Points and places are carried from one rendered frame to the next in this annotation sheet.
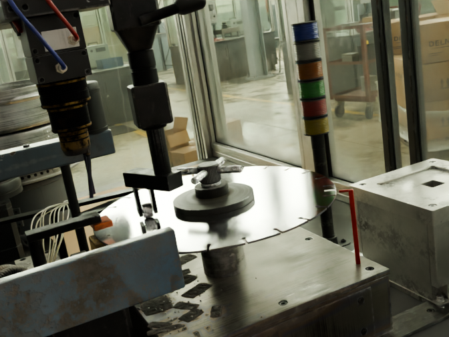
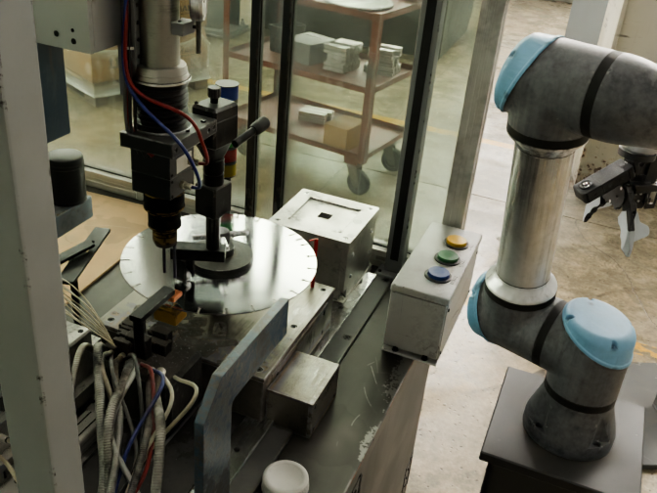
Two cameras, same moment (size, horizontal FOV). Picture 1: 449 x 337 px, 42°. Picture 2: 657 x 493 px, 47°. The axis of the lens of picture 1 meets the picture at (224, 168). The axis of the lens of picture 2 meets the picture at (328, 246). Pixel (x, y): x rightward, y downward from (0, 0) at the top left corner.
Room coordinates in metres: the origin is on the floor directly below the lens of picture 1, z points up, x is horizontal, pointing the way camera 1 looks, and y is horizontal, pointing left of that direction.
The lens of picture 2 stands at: (-0.13, 0.70, 1.62)
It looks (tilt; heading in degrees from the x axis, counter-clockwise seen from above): 30 degrees down; 313
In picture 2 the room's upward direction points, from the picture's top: 6 degrees clockwise
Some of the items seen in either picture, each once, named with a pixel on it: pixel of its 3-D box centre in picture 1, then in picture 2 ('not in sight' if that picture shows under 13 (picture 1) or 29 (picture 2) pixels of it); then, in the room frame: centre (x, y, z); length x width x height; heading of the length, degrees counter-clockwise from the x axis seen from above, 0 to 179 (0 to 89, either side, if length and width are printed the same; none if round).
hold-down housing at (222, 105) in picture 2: (138, 45); (213, 154); (0.71, 0.08, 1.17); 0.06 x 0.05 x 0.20; 105
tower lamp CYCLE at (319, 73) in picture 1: (309, 69); not in sight; (1.00, -0.17, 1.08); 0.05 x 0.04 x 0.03; 24
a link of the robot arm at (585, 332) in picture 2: not in sight; (588, 348); (0.24, -0.32, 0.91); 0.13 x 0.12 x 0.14; 6
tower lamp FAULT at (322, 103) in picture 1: (313, 106); (226, 152); (1.00, -0.17, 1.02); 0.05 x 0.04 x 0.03; 24
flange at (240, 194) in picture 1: (212, 192); (220, 251); (0.76, 0.02, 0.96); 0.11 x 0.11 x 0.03
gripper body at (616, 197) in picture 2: not in sight; (632, 177); (0.40, -0.72, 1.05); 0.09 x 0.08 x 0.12; 63
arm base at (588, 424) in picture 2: not in sight; (574, 406); (0.23, -0.32, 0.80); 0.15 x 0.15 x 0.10
